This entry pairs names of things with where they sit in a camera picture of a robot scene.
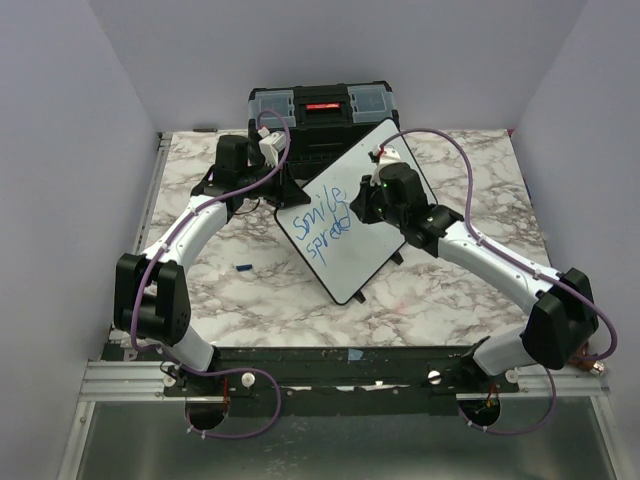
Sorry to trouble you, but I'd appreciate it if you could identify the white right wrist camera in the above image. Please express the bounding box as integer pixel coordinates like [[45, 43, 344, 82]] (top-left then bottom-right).
[[369, 145, 402, 168]]

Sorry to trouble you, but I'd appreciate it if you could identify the black plastic toolbox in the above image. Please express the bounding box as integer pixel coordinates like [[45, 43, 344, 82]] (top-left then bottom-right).
[[248, 81, 399, 181]]

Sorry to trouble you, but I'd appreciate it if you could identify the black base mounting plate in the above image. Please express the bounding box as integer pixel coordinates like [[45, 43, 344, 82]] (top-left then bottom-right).
[[164, 346, 519, 417]]

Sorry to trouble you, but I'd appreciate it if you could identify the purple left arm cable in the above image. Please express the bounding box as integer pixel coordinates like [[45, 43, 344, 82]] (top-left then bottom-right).
[[129, 110, 291, 441]]

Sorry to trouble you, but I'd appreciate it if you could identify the aluminium frame rail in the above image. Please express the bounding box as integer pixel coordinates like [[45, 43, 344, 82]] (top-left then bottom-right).
[[54, 130, 174, 480]]

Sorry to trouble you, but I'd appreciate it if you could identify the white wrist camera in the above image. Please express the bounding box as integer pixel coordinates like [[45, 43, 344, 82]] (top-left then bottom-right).
[[258, 127, 286, 168], [369, 145, 402, 168]]

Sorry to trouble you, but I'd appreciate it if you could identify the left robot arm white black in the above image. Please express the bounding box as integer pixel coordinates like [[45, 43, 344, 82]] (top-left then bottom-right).
[[114, 128, 309, 395]]

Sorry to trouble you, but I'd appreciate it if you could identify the white whiteboard with black rim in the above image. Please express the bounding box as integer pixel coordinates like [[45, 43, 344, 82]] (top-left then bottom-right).
[[273, 118, 441, 307]]

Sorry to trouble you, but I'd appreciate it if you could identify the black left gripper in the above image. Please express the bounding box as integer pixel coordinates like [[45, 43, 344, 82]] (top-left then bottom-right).
[[239, 158, 312, 208]]

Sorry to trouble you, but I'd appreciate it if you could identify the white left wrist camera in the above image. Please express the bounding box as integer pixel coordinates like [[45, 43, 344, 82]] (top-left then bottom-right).
[[258, 127, 286, 168]]

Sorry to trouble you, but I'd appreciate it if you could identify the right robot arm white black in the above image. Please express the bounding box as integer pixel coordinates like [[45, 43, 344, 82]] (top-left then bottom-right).
[[350, 162, 598, 392]]

